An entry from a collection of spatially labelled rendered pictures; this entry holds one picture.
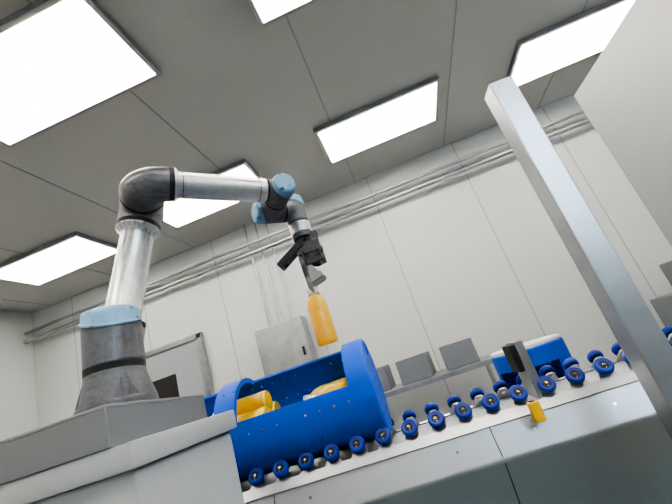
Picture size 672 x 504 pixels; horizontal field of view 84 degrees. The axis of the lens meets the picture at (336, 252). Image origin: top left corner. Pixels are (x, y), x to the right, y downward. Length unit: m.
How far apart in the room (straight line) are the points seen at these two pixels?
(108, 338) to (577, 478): 1.12
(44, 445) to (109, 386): 0.13
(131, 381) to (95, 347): 0.10
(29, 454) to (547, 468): 1.07
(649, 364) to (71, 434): 1.03
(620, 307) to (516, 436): 0.41
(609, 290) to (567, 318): 3.74
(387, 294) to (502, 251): 1.40
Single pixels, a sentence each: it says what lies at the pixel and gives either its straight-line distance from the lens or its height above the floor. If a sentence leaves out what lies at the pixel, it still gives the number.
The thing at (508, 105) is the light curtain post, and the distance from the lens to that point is 1.08.
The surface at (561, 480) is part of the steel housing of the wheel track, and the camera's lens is 1.19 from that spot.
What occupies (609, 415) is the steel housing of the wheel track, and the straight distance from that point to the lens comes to 1.19.
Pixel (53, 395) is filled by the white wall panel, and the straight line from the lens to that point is 6.71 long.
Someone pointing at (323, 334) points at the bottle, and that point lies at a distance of 1.21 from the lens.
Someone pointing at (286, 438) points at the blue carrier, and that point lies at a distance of 1.16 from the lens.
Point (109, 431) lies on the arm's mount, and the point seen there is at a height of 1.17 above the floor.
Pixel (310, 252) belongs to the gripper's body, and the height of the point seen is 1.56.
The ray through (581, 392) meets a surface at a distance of 1.18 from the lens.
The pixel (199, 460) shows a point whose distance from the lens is 0.85.
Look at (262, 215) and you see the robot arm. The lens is 1.28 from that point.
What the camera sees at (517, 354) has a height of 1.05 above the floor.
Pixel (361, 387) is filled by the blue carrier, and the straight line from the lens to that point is 1.08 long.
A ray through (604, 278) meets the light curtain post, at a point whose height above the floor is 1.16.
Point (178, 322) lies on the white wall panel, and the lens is 5.47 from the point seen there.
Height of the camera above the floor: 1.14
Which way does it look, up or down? 18 degrees up
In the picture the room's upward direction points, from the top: 19 degrees counter-clockwise
